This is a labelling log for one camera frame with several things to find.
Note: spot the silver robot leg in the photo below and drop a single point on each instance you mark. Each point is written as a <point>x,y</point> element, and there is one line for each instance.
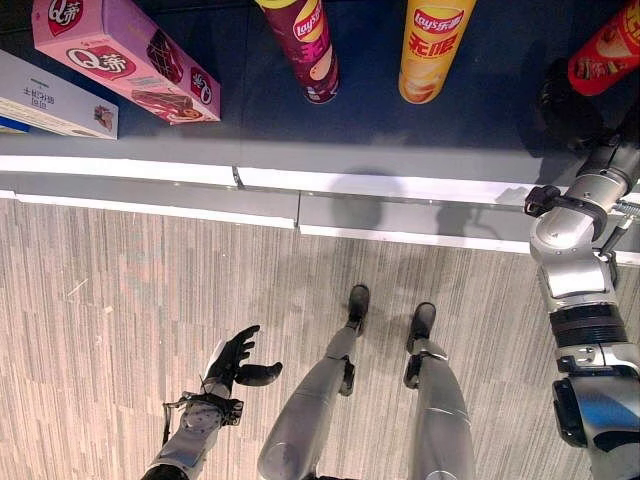
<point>312,395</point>
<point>435,400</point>

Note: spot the white snack box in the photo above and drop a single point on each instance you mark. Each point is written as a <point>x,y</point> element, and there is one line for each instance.
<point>52,102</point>

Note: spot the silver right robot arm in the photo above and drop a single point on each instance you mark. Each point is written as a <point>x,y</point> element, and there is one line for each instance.
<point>585,280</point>

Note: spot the silver left robot leg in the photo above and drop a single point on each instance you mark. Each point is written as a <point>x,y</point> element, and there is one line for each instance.
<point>312,395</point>

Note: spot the red chips can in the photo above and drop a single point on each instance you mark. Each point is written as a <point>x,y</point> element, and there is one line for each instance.
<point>607,55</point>

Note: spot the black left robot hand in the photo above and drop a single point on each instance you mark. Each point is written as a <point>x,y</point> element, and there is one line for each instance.
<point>233,361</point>

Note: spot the grey shelf board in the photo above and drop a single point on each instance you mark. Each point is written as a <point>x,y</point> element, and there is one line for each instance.
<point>280,150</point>

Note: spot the purple chips can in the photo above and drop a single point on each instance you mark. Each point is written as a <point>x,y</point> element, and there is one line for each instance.
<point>310,47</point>

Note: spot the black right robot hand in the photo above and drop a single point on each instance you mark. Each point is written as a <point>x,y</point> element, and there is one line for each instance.
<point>567,107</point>

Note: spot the silver right robot leg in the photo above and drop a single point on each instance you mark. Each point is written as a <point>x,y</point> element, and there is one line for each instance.
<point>435,400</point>

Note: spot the pink snack cake box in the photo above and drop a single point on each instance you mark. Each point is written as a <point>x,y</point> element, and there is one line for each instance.
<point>127,57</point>

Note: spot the yellow chips can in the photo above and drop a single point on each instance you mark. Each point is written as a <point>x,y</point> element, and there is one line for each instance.
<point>430,50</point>

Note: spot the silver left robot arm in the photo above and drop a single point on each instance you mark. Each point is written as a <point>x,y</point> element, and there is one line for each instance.
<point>192,434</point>

